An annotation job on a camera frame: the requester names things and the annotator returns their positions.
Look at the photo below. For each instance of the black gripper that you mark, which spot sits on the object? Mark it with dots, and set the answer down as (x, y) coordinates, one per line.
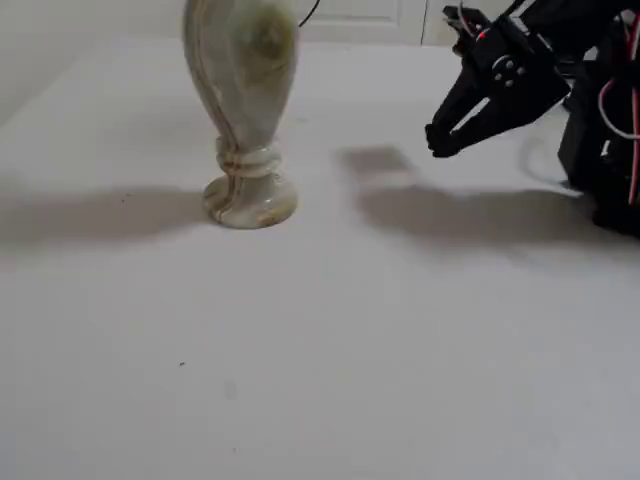
(520, 95)

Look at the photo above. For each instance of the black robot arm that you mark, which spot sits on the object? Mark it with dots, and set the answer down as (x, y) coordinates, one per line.
(612, 165)

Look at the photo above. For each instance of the green onyx stone vase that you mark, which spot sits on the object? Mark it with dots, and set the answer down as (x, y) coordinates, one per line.
(240, 100)

